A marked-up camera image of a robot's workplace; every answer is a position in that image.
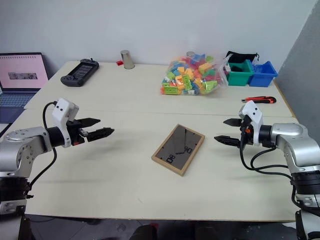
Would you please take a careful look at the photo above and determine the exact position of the red and black utility knife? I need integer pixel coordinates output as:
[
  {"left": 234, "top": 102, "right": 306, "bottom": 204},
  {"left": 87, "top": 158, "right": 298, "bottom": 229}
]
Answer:
[{"left": 241, "top": 95, "right": 277, "bottom": 105}]

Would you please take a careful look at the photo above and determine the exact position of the metal cup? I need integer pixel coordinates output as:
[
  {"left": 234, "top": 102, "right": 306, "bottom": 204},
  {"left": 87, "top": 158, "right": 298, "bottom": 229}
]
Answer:
[{"left": 120, "top": 49, "right": 136, "bottom": 70}]

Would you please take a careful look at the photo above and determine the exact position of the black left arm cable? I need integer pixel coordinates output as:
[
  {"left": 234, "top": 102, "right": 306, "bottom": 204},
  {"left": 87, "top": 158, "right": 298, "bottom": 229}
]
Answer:
[{"left": 26, "top": 100, "right": 59, "bottom": 199}]

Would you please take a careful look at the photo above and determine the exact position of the black handheld game controller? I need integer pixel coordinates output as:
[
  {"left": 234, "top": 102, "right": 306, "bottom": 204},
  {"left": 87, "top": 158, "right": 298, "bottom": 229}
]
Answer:
[{"left": 60, "top": 58, "right": 100, "bottom": 88}]

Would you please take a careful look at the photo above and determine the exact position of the blue plastic bin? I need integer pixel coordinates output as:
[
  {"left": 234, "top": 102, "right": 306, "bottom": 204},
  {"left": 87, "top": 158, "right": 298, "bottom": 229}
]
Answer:
[{"left": 248, "top": 60, "right": 279, "bottom": 89}]

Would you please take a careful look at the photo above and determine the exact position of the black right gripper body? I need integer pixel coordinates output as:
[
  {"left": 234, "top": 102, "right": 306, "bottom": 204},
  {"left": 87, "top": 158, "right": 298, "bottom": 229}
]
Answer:
[{"left": 239, "top": 114, "right": 254, "bottom": 149}]

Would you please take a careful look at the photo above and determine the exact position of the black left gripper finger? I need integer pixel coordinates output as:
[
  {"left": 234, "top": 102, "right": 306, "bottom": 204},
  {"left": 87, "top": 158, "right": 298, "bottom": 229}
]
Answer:
[
  {"left": 79, "top": 117, "right": 102, "bottom": 127},
  {"left": 86, "top": 127, "right": 116, "bottom": 144}
]

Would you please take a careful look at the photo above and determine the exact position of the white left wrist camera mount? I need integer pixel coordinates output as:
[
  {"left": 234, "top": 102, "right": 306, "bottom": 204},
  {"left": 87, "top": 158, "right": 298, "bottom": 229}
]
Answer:
[{"left": 51, "top": 98, "right": 80, "bottom": 149}]

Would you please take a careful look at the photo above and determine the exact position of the green plastic bin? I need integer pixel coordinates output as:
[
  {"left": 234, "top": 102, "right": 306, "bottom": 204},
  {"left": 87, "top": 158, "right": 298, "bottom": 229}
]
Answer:
[{"left": 226, "top": 59, "right": 255, "bottom": 87}]

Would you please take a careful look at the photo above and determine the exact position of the black drawstring pouch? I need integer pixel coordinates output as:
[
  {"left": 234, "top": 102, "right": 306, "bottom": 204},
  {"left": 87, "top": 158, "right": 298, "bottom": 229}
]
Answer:
[{"left": 225, "top": 50, "right": 260, "bottom": 65}]

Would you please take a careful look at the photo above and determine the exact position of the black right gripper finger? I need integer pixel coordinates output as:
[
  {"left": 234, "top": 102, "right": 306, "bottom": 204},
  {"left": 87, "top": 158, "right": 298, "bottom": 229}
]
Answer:
[
  {"left": 222, "top": 117, "right": 243, "bottom": 127},
  {"left": 213, "top": 135, "right": 242, "bottom": 148}
]

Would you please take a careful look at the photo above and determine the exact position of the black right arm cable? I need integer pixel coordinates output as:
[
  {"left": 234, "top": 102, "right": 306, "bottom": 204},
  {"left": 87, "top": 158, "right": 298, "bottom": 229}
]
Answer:
[{"left": 239, "top": 139, "right": 295, "bottom": 181}]

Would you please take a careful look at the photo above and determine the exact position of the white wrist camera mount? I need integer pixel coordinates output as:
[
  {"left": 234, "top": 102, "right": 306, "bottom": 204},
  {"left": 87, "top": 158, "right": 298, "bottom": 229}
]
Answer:
[
  {"left": 238, "top": 101, "right": 264, "bottom": 147},
  {"left": 51, "top": 98, "right": 80, "bottom": 149}
]

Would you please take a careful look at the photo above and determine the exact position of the open laptop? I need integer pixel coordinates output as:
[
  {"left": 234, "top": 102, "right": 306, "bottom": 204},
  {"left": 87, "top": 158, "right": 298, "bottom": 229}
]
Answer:
[{"left": 0, "top": 52, "right": 50, "bottom": 125}]

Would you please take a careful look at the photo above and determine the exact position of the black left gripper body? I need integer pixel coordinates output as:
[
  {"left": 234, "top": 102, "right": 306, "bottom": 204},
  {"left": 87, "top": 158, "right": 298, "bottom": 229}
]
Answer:
[{"left": 65, "top": 119, "right": 90, "bottom": 147}]

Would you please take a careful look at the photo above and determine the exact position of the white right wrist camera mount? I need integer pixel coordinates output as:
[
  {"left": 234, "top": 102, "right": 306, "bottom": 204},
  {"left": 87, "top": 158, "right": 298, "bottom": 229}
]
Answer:
[{"left": 238, "top": 101, "right": 264, "bottom": 147}]

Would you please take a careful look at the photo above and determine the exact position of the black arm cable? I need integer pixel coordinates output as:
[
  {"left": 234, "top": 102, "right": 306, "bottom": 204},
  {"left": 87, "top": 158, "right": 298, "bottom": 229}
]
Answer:
[
  {"left": 239, "top": 139, "right": 295, "bottom": 181},
  {"left": 26, "top": 100, "right": 59, "bottom": 199}
]

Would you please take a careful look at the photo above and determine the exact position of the grey partition panel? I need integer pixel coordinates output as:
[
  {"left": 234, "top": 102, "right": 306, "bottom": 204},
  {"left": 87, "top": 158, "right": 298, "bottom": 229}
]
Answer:
[{"left": 275, "top": 0, "right": 320, "bottom": 147}]

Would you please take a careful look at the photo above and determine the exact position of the clear bag of colourful bricks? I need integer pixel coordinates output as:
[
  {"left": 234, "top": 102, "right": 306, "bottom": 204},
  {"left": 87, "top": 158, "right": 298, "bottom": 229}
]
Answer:
[{"left": 159, "top": 51, "right": 230, "bottom": 97}]

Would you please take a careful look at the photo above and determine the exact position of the wooden framed clock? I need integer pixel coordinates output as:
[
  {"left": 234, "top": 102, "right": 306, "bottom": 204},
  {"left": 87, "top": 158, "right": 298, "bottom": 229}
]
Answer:
[{"left": 150, "top": 123, "right": 206, "bottom": 178}]

